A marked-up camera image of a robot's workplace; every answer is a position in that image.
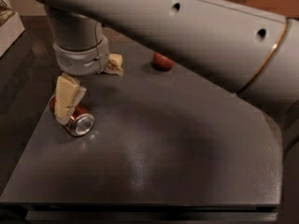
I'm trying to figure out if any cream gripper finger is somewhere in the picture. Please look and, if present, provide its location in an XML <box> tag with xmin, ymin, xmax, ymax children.
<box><xmin>103</xmin><ymin>53</ymin><xmax>124</xmax><ymax>77</ymax></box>
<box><xmin>54</xmin><ymin>73</ymin><xmax>87</xmax><ymax>125</ymax></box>

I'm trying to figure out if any red coke can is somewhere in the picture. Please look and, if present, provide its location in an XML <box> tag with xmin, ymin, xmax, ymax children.
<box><xmin>63</xmin><ymin>104</ymin><xmax>94</xmax><ymax>137</ymax></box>

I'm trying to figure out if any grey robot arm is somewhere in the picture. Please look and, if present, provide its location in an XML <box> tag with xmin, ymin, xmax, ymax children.
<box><xmin>36</xmin><ymin>0</ymin><xmax>299</xmax><ymax>152</ymax></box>

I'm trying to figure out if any red apple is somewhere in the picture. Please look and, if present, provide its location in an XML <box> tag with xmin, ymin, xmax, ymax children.
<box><xmin>152</xmin><ymin>52</ymin><xmax>175</xmax><ymax>71</ymax></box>

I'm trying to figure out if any white box at left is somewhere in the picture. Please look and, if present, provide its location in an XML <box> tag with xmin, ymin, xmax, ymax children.
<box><xmin>0</xmin><ymin>12</ymin><xmax>25</xmax><ymax>57</ymax></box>

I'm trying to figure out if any snack bag on box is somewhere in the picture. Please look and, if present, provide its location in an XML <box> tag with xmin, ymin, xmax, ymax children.
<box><xmin>0</xmin><ymin>0</ymin><xmax>14</xmax><ymax>26</ymax></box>

